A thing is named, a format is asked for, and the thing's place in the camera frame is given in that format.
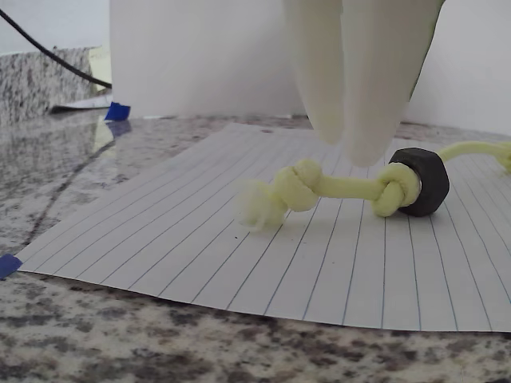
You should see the gripper white left finger with green pad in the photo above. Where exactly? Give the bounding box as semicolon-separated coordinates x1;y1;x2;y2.
281;0;347;146

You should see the gripper white right finger with green pad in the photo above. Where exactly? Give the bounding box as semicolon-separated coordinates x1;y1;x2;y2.
342;0;446;168

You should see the pale yellow knotted rope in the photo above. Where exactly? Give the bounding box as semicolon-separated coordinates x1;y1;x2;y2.
235;141;511;233

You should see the black hex nut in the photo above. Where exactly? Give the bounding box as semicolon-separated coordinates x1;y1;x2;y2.
387;147;451;219

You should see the white backdrop board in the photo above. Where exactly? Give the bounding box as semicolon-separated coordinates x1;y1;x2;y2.
108;0;511;132

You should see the blue tape piece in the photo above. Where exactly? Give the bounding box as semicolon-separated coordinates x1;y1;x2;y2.
0;253;24;280
104;101;132;121

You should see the lined white paper sheet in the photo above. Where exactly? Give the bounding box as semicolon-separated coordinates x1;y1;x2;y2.
15;121;511;333

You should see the speckled granite backsplash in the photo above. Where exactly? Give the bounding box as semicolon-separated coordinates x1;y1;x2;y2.
0;46;99;127

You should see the thin black cable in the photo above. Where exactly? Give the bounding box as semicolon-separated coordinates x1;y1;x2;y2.
0;8;113;89

